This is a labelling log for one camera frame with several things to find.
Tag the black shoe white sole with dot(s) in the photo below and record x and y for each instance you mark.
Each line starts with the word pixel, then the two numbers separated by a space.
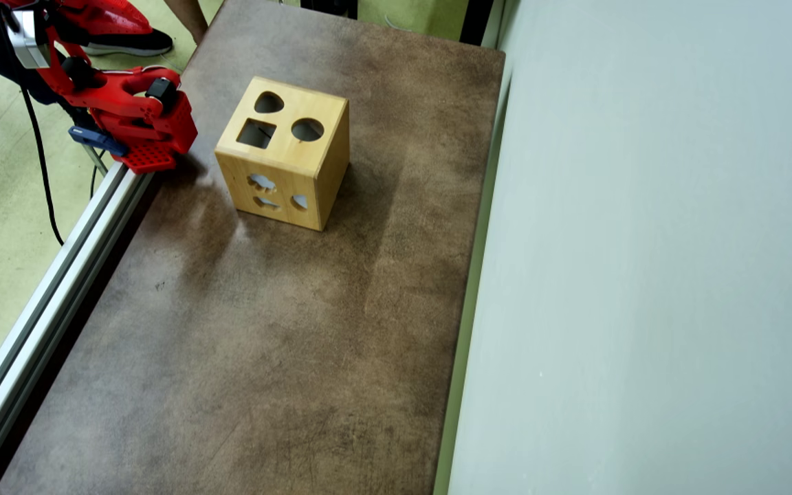
pixel 138 45

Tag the wooden shape sorter box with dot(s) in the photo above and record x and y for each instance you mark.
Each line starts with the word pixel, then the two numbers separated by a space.
pixel 313 165

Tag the black box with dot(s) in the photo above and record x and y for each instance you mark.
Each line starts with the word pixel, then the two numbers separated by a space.
pixel 331 7

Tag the aluminium profile rail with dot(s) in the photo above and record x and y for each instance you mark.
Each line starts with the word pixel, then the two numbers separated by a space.
pixel 38 316

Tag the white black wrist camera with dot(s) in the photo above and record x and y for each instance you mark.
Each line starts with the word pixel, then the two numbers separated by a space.
pixel 25 38

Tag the red robot arm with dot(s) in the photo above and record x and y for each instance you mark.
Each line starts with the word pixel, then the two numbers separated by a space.
pixel 114 100

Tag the black vertical post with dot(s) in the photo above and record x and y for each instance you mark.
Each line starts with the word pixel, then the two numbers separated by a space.
pixel 476 20

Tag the bare skin person limb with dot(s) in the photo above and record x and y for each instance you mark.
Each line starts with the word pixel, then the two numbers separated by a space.
pixel 186 17

